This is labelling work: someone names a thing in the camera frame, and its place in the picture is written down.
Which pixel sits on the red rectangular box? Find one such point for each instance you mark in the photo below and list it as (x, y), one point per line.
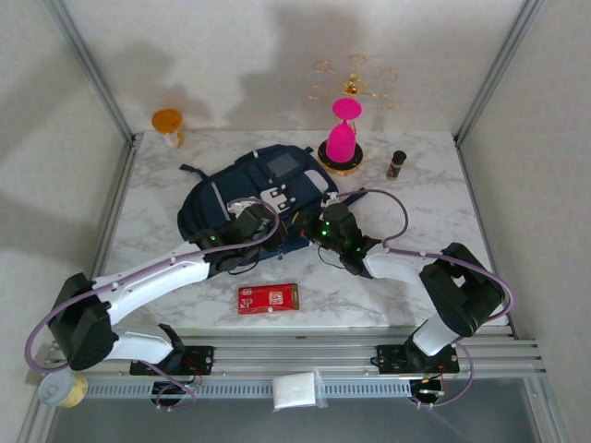
(270, 299)

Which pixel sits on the navy blue student backpack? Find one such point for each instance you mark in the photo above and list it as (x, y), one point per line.
(258, 175)

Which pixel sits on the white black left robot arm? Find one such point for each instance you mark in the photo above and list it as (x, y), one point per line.
(152, 281)

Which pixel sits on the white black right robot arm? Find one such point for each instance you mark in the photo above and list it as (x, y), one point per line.
(397, 267)

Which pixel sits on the spice bottle with black cap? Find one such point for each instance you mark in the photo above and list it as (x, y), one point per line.
(396, 166)

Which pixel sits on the pink goblet glass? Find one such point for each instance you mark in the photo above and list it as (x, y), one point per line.
(341, 143)

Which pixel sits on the orange pill bottle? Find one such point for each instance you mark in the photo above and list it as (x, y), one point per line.
(166, 121)

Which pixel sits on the gold glass rack stand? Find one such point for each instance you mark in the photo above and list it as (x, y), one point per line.
(353, 87)

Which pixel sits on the white plastic packet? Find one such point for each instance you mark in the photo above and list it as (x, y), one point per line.
(293, 390)

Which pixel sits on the black controller board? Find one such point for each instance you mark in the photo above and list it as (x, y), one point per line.
(427, 390)
(177, 388)

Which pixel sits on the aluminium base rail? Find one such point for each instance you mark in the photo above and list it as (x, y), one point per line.
(295, 355)

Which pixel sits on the aluminium side rail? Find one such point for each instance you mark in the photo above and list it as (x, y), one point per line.
(115, 207)
(486, 231)

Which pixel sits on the aluminium frame post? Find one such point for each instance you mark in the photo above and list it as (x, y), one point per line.
(94, 71)
(496, 69)

